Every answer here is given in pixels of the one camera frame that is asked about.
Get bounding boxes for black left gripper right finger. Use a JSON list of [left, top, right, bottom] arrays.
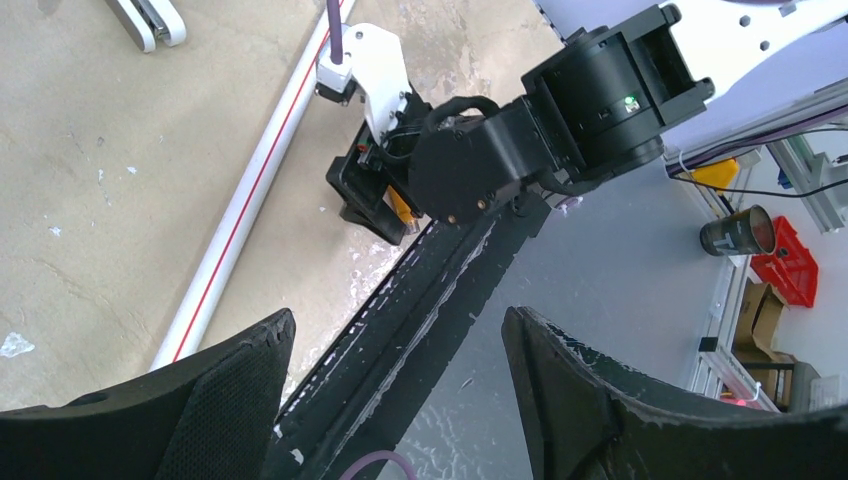
[[501, 307, 847, 479]]

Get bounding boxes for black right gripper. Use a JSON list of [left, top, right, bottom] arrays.
[[326, 95, 566, 245]]

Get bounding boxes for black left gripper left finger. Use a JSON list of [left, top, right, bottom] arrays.
[[1, 309, 296, 479]]

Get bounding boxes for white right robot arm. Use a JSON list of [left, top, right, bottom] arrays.
[[315, 1, 847, 244]]

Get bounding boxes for cardboard box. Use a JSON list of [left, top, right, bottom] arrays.
[[732, 279, 797, 405]]

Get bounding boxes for dark metal can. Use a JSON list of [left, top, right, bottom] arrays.
[[699, 205, 777, 257]]

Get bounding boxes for red plastic bin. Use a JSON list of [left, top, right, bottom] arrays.
[[750, 216, 819, 308]]

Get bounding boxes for white PVC pipe frame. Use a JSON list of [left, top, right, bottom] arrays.
[[150, 12, 330, 371]]

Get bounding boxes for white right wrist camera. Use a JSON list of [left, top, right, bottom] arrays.
[[316, 23, 412, 141]]

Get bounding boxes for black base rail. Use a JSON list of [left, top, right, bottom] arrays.
[[261, 194, 550, 479]]

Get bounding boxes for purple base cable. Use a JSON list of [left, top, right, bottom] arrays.
[[339, 450, 419, 480]]

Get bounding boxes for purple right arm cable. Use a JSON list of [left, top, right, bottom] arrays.
[[325, 0, 346, 66]]

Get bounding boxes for aluminium frame rail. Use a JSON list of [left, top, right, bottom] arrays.
[[665, 79, 847, 233]]

